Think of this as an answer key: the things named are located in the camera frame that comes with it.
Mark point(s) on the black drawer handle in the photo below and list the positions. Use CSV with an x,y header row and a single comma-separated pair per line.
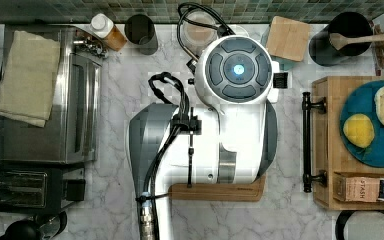
x,y
307,106

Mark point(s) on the wooden drawer unit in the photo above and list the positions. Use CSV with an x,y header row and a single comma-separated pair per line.
x,y
328,150

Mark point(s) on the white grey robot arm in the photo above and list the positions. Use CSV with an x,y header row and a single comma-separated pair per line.
x,y
209,152

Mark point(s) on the clear plastic jar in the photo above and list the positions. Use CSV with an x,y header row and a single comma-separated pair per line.
x,y
197,38

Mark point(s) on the wooden cutting board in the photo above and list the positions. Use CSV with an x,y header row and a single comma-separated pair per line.
x,y
220,192

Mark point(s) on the silver lid tin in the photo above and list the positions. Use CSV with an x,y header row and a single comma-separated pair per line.
x,y
239,30

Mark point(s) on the grey metal cup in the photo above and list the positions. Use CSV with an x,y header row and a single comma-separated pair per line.
x,y
140,30

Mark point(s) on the stainless steel toaster oven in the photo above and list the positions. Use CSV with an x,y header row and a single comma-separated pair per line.
x,y
69,135

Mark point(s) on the teal canister wooden lid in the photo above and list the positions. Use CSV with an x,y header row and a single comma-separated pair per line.
x,y
286,41

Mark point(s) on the white cap spice bottle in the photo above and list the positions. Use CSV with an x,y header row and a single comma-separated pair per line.
x,y
107,31

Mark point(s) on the black utensil holder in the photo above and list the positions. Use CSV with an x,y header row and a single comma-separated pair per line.
x,y
348,24

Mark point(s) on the wooden spoon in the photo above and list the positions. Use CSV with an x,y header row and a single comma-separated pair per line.
x,y
360,39

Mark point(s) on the yellow lemon toy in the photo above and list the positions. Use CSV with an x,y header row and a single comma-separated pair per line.
x,y
359,130

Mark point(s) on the beige folded cloth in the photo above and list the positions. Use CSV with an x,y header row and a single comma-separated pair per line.
x,y
30,74

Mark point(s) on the stash tea box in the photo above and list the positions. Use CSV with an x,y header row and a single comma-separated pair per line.
x,y
355,188

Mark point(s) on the black kettle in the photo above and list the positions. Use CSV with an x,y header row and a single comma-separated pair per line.
x,y
37,227

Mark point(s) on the grey bowl black rim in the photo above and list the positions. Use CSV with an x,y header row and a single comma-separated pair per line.
x,y
360,225

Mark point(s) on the blue plate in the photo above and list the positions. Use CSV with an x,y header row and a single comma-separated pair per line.
x,y
361,101

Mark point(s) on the black slot toaster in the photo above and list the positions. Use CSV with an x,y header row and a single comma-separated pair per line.
x,y
40,189

